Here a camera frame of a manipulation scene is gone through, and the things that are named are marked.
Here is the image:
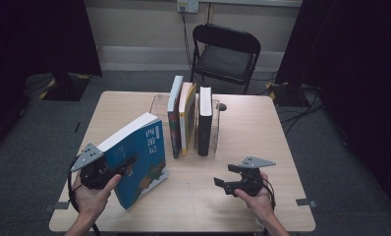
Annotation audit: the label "yellow book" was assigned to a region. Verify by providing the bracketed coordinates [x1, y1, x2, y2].
[178, 82, 197, 156]

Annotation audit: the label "person's left hand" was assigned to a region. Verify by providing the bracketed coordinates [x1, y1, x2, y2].
[73, 173, 123, 224]

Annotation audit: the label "person's right hand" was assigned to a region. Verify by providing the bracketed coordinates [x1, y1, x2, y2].
[234, 171, 276, 221]

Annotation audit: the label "white wall socket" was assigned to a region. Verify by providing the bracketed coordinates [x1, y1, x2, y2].
[177, 0, 200, 14]

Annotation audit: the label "black power cable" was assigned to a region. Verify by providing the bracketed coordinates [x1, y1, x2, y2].
[180, 8, 205, 83]

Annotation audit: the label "black folding chair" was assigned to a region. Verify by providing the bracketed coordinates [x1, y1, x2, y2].
[188, 23, 262, 96]

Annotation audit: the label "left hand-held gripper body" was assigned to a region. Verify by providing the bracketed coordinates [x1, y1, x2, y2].
[70, 143, 119, 191]

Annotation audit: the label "red and blue book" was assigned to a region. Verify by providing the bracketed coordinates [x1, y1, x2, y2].
[166, 75, 185, 159]

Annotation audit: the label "clear acrylic book rack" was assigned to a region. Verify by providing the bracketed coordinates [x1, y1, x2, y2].
[149, 93, 221, 155]

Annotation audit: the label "grey tape strip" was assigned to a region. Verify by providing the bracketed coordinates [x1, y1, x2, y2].
[295, 198, 318, 209]
[44, 201, 71, 212]

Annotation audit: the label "black stand base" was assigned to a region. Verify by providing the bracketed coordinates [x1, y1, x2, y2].
[39, 72, 92, 102]
[265, 80, 305, 107]

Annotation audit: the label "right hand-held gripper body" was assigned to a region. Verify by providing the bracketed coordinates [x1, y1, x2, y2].
[223, 155, 276, 198]

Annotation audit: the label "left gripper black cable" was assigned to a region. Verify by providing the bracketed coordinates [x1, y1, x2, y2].
[67, 155, 101, 236]

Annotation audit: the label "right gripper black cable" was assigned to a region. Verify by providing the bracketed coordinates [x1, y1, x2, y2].
[261, 182, 277, 211]

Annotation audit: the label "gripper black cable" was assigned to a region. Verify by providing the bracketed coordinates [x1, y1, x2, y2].
[67, 155, 101, 236]
[261, 182, 277, 211]

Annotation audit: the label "black curtain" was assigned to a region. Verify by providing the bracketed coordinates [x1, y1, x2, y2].
[275, 0, 391, 210]
[0, 0, 103, 155]

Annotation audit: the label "black book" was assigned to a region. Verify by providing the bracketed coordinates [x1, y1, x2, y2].
[197, 86, 214, 157]

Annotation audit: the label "black floor cables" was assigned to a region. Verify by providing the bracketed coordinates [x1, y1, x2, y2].
[280, 85, 325, 136]

